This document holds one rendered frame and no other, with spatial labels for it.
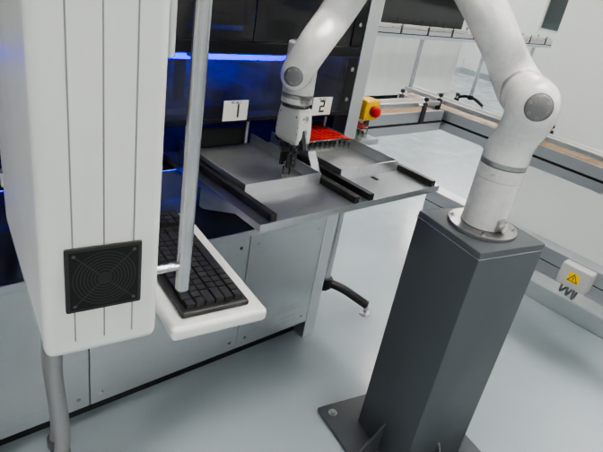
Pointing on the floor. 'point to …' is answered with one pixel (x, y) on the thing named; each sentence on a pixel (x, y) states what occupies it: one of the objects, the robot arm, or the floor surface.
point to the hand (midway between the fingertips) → (287, 159)
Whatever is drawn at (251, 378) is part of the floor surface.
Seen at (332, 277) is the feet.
